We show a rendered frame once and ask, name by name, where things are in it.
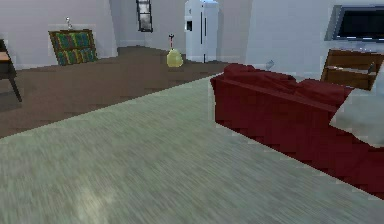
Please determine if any yellow bin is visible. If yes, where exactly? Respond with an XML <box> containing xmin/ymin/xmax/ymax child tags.
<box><xmin>166</xmin><ymin>48</ymin><xmax>184</xmax><ymax>68</ymax></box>

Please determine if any white fridge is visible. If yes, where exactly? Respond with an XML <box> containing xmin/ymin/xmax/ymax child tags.
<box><xmin>184</xmin><ymin>0</ymin><xmax>220</xmax><ymax>64</ymax></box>

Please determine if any dark red sofa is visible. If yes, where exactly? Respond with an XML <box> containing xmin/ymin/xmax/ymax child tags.
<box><xmin>209</xmin><ymin>63</ymin><xmax>384</xmax><ymax>201</ymax></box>

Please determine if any black framed window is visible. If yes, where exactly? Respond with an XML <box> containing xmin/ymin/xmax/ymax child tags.
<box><xmin>135</xmin><ymin>0</ymin><xmax>154</xmax><ymax>33</ymax></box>

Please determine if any brown bookshelf with coloured books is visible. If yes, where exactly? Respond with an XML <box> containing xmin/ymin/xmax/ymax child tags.
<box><xmin>48</xmin><ymin>29</ymin><xmax>99</xmax><ymax>66</ymax></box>

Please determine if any brown wooden television stand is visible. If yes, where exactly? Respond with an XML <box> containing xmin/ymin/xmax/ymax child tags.
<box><xmin>320</xmin><ymin>48</ymin><xmax>384</xmax><ymax>92</ymax></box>

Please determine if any grey cushion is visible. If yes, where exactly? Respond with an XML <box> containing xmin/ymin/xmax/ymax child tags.
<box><xmin>329</xmin><ymin>63</ymin><xmax>384</xmax><ymax>149</ymax></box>

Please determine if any black television set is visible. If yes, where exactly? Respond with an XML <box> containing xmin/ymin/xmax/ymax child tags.
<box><xmin>332</xmin><ymin>5</ymin><xmax>384</xmax><ymax>42</ymax></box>

